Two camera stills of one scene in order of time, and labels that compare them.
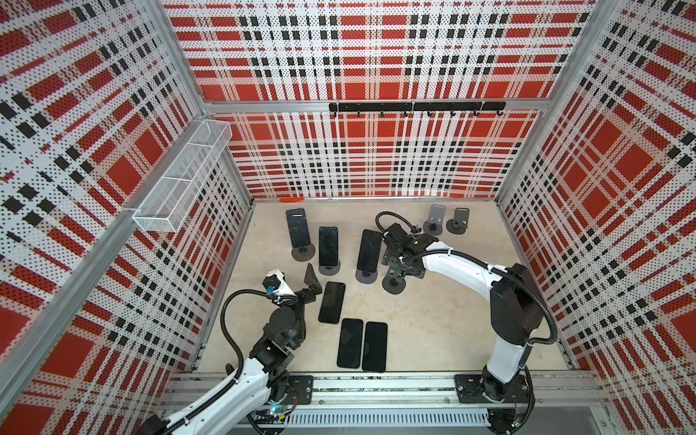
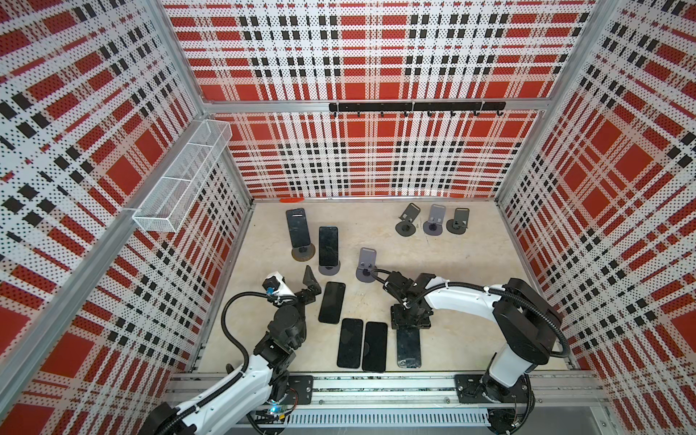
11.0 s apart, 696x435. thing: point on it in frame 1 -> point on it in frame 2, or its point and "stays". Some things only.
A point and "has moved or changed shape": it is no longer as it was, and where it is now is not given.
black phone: x=350 y=347 stays
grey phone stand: x=460 y=222 stays
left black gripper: x=314 y=286 stays
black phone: x=328 y=246 stays
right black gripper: x=388 y=256 -> x=396 y=318
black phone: x=374 y=350 stays
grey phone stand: x=393 y=282 has moved or changed shape
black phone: x=332 y=303 stays
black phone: x=369 y=253 -> x=409 y=351
